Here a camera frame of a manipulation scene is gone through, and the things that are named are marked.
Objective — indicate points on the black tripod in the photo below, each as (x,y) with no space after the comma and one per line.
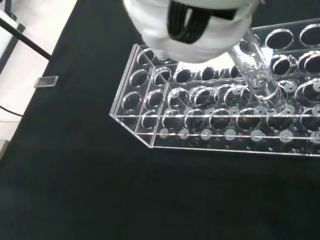
(25,38)

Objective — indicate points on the black bench cloth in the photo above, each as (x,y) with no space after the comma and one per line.
(100,200)

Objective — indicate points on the clear cloth clip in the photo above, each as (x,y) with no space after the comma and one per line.
(46,81)

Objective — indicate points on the clear acrylic test tube rack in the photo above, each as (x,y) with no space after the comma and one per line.
(200,142)

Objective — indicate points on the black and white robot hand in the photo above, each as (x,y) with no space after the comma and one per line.
(155,30)

